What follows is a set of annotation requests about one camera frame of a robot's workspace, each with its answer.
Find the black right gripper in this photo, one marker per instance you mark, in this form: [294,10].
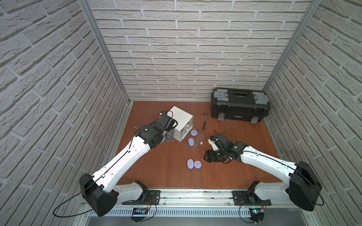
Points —
[209,157]

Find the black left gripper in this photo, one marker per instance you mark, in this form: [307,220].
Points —
[169,134]

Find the purple earphone case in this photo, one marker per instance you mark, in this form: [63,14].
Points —
[194,133]
[190,164]
[197,164]
[191,142]

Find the white drawer cabinet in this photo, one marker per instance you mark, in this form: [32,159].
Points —
[185,122]

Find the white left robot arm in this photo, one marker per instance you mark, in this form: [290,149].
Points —
[97,189]

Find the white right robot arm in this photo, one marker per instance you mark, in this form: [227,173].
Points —
[299,183]

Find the steel claw hammer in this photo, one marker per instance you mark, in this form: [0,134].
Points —
[205,115]

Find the black plastic toolbox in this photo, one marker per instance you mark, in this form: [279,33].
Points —
[239,104]

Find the right controller board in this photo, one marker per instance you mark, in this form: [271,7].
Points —
[256,215]

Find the controller board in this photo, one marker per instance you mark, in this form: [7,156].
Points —
[256,215]
[139,214]

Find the left controller board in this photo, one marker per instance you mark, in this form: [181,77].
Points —
[139,214]

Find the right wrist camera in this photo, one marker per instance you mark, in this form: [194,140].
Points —
[213,145]

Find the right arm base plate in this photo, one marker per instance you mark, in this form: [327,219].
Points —
[246,198]

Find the aluminium frame rail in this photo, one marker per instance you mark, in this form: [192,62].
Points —
[189,198]

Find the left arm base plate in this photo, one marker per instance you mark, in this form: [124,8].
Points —
[147,197]

